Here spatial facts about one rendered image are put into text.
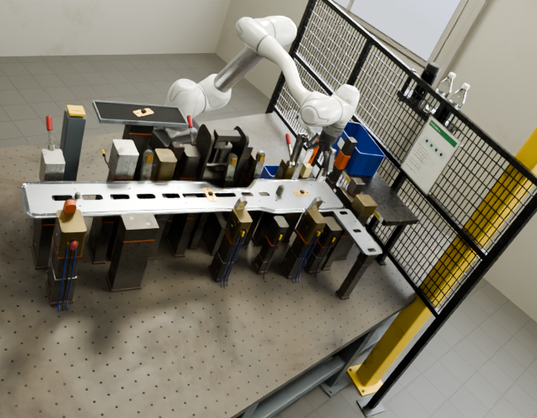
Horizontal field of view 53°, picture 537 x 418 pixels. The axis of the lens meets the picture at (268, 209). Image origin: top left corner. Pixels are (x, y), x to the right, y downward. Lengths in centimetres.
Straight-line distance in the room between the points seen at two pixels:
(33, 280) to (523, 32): 349
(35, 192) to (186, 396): 88
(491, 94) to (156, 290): 302
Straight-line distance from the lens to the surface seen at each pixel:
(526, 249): 447
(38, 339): 199
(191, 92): 283
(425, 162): 265
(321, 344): 228
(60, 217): 187
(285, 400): 266
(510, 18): 433
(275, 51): 241
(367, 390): 321
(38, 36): 511
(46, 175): 212
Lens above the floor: 230
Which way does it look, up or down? 35 degrees down
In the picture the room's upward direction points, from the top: 24 degrees clockwise
